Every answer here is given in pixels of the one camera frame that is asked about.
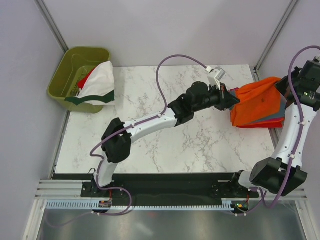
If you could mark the folded grey-blue t shirt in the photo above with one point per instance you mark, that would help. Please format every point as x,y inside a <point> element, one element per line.
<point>281,110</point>

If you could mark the white red green t shirt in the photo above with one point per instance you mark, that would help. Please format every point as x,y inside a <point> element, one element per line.
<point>97,87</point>

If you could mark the white slotted cable duct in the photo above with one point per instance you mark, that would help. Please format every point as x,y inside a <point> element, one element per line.
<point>56,204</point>

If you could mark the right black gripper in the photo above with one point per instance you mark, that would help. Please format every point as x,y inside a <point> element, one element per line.
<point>281,86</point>

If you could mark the folded red-orange t shirt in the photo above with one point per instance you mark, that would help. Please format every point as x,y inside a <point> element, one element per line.
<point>266,124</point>

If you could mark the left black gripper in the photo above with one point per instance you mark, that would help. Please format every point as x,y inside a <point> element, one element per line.
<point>223,96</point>

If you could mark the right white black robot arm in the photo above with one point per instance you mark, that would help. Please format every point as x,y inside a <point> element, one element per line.
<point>282,171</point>

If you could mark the orange t shirt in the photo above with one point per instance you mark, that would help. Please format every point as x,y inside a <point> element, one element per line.
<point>257,102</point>

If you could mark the olive green plastic bin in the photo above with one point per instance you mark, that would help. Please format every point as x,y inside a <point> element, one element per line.
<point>74,66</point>

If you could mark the right aluminium frame post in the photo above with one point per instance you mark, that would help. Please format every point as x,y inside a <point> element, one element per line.
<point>276,33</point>

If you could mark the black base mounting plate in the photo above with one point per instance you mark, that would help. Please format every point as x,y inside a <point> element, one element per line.
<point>170,189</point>

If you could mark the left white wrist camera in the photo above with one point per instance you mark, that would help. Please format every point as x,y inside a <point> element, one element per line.
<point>214,76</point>

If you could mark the aluminium extrusion rail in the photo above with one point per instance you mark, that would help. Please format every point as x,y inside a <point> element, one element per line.
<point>59,189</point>

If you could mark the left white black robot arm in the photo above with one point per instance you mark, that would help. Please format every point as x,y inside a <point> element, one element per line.
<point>119,136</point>

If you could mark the left aluminium frame post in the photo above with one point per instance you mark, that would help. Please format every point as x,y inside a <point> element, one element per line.
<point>51,23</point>

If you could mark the aluminium frame post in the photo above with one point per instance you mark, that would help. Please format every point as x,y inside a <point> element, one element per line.
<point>276,33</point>
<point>51,23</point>

